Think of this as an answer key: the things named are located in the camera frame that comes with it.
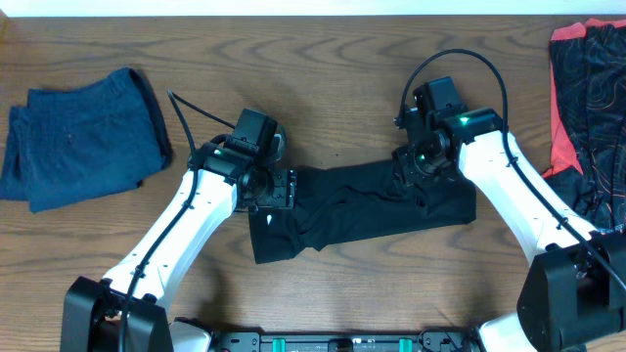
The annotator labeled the black t-shirt with white logo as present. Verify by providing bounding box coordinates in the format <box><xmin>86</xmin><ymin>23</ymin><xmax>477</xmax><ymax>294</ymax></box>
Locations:
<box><xmin>248</xmin><ymin>160</ymin><xmax>476</xmax><ymax>264</ymax></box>

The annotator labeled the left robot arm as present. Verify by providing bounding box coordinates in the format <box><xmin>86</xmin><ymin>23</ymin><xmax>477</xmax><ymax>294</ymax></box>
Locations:
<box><xmin>60</xmin><ymin>110</ymin><xmax>296</xmax><ymax>351</ymax></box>

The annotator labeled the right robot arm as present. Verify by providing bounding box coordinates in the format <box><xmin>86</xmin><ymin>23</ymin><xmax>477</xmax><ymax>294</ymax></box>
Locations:
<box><xmin>395</xmin><ymin>77</ymin><xmax>625</xmax><ymax>351</ymax></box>

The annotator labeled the red orange garment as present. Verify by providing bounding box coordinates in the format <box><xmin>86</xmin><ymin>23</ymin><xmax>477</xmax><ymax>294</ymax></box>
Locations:
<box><xmin>543</xmin><ymin>19</ymin><xmax>625</xmax><ymax>180</ymax></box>

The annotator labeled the black garment with orange lines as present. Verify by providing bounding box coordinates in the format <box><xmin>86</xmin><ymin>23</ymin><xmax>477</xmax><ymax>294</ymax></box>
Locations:
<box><xmin>543</xmin><ymin>19</ymin><xmax>625</xmax><ymax>231</ymax></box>

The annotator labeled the folded dark blue garment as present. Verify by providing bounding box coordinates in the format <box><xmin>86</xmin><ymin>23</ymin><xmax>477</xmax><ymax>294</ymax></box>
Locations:
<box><xmin>1</xmin><ymin>67</ymin><xmax>173</xmax><ymax>212</ymax></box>

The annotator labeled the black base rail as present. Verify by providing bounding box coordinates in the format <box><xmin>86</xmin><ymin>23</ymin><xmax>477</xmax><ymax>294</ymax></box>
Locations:
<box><xmin>208</xmin><ymin>329</ymin><xmax>483</xmax><ymax>352</ymax></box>

